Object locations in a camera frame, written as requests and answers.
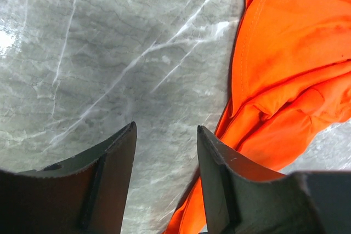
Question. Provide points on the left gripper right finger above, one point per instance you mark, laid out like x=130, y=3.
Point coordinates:
x=241, y=196

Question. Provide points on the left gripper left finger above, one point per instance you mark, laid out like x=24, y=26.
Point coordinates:
x=85, y=193

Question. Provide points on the orange t shirt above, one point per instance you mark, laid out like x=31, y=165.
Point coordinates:
x=290, y=79

